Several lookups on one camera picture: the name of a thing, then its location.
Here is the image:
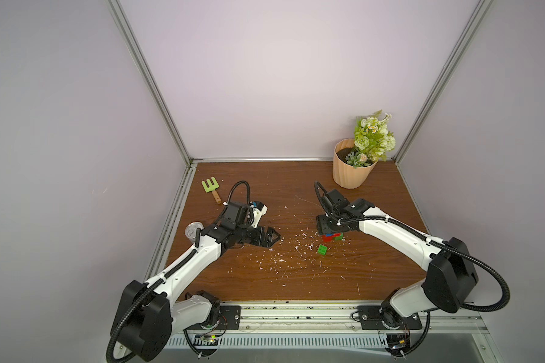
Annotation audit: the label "long red lego brick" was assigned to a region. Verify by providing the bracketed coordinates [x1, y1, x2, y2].
[322, 234, 341, 242]

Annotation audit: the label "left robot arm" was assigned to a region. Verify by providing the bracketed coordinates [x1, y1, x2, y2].
[105, 201, 280, 362]

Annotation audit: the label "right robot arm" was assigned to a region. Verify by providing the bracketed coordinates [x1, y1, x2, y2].
[314, 182, 511, 321]

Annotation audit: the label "beige ribbed flower pot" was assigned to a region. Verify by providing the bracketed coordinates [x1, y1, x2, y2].
[332, 139, 377, 189]

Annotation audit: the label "round silver metal object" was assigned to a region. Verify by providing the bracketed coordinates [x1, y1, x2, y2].
[185, 222, 204, 243]

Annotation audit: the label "green toy garden fork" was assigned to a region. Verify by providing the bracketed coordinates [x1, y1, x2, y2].
[201, 176, 223, 205]

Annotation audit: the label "green white artificial flowers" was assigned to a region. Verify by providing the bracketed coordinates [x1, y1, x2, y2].
[345, 110, 396, 168]

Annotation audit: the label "left electronics board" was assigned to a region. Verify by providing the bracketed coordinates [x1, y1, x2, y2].
[193, 334, 220, 347]

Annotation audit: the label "electronics board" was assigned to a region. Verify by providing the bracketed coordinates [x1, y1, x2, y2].
[385, 334, 411, 358]
[193, 334, 220, 347]

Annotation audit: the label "right electronics board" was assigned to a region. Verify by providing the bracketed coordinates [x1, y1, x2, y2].
[385, 334, 411, 358]

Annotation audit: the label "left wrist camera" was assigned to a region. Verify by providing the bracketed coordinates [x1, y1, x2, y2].
[251, 201, 267, 228]

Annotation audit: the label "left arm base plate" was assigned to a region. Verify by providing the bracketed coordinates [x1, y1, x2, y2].
[188, 305, 242, 331]

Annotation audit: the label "aluminium front rail frame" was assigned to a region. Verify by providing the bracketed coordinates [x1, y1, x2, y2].
[151, 300, 504, 362]

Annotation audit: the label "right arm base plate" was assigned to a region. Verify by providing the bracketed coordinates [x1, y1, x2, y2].
[351, 305, 423, 331]

